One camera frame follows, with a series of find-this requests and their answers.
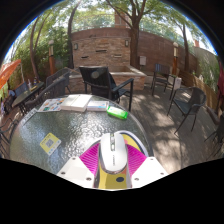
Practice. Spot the blue chair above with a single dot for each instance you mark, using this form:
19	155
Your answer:
21	89

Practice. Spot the black slatted chair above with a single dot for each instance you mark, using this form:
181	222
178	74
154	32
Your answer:
96	78

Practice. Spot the yellow square card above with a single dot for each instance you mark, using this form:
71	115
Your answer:
50	143

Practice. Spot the dark wicker chair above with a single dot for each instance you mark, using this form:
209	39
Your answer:
58	76
50	91

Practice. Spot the black metal chair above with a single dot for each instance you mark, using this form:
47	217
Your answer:
6	133
162	71
218	130

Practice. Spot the orange umbrella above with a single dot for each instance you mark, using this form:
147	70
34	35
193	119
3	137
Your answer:
8	71

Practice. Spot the wooden slat fence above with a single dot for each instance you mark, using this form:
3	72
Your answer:
200	88

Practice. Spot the large tree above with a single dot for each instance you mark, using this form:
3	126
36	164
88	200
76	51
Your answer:
134	43

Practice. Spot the small green box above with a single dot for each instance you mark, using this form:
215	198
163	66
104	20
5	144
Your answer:
117	112

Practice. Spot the black mesh chair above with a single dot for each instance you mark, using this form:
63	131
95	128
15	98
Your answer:
193	98

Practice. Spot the small white box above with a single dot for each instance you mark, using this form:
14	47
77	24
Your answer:
98	106

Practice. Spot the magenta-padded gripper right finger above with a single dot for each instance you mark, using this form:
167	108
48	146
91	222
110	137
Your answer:
146	170

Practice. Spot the wooden lamp post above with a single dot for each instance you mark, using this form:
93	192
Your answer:
175	60
51	60

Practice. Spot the brick raised basin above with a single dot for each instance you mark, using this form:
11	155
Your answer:
133	75

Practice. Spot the white bag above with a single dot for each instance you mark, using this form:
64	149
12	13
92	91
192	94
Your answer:
177	83

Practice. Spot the wall lamp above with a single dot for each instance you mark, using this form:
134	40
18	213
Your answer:
76	46
126	42

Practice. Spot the yellow duck mouse pad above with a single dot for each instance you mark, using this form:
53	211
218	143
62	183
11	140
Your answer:
113	181

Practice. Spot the grey wall utility box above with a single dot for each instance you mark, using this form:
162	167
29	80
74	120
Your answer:
142	60

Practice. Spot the patterned grey strip card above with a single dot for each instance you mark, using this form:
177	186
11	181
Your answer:
29	116

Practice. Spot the white computer mouse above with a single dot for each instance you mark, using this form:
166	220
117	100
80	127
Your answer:
113	153

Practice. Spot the colourful printed leaflet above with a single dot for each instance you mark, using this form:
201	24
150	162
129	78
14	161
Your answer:
50	105

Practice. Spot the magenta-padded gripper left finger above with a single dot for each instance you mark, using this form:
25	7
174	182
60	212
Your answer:
78	171

